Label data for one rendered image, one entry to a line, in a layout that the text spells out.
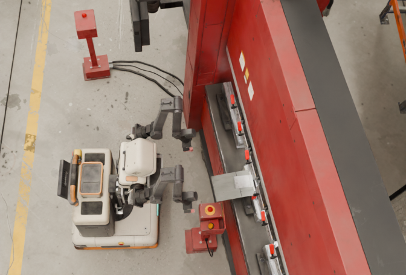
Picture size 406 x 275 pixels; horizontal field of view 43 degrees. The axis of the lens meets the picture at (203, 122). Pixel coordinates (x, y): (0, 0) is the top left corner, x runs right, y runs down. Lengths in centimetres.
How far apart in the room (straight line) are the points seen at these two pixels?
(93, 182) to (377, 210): 202
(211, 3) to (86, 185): 148
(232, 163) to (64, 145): 170
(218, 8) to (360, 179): 142
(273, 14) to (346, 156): 77
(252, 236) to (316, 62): 151
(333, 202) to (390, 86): 331
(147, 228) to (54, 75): 180
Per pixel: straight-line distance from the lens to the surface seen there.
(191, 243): 436
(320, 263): 242
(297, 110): 228
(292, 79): 235
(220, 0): 307
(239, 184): 348
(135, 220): 412
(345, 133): 229
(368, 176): 225
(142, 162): 309
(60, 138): 474
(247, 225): 354
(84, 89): 492
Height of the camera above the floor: 427
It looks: 65 degrees down
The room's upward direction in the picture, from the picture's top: 10 degrees clockwise
